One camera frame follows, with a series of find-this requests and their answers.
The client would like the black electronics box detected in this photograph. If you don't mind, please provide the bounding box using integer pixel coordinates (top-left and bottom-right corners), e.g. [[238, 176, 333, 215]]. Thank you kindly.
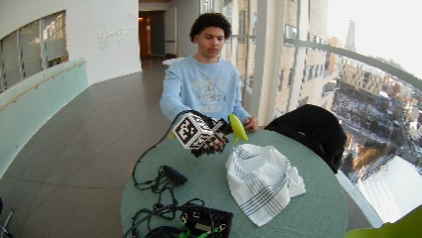
[[178, 203, 234, 238]]

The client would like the yellow-green toy banana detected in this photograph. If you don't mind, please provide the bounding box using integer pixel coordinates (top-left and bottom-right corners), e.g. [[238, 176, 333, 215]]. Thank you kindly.
[[226, 113, 249, 146]]

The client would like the small black hub box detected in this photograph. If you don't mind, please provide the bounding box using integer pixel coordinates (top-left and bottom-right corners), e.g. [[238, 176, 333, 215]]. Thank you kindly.
[[159, 165, 190, 186]]

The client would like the person in light blue sweatshirt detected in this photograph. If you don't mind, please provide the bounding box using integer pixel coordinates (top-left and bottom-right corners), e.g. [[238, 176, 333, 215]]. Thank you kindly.
[[158, 12, 261, 134]]

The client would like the white round table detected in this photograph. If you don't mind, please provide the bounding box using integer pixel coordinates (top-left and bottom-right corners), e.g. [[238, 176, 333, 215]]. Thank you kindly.
[[161, 57, 187, 66]]

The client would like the lime green chair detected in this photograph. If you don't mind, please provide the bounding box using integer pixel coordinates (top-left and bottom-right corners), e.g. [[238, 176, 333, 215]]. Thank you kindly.
[[345, 203, 422, 238]]

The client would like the grey tripod leg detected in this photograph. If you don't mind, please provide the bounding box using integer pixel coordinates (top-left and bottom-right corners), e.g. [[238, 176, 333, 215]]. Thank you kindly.
[[0, 197, 16, 238]]

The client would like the black jacket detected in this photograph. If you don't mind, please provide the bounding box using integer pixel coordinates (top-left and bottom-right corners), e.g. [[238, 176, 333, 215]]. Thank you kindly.
[[262, 103, 349, 175]]

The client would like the wooden wall handrail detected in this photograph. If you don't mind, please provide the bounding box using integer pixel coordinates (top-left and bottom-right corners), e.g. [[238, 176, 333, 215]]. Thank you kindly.
[[0, 59, 88, 112]]

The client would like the white cube with black markers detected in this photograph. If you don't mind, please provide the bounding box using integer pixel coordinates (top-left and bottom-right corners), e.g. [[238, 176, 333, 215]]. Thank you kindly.
[[171, 112, 215, 151]]

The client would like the black glove cable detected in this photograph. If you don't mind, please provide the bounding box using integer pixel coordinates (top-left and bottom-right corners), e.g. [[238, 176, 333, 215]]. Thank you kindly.
[[130, 110, 195, 199]]

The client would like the grey window railing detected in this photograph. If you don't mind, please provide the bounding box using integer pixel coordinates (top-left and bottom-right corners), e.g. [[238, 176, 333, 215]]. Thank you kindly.
[[282, 37, 422, 91]]

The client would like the green strap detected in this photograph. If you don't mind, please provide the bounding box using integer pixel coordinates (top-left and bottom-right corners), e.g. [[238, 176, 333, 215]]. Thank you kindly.
[[177, 220, 221, 238]]

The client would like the white cloth with dark stripes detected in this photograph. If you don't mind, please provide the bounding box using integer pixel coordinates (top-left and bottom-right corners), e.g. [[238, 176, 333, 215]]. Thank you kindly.
[[223, 143, 307, 228]]

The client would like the bundle of black cables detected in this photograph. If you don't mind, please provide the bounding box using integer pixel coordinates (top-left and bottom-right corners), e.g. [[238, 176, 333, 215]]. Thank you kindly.
[[121, 197, 206, 238]]

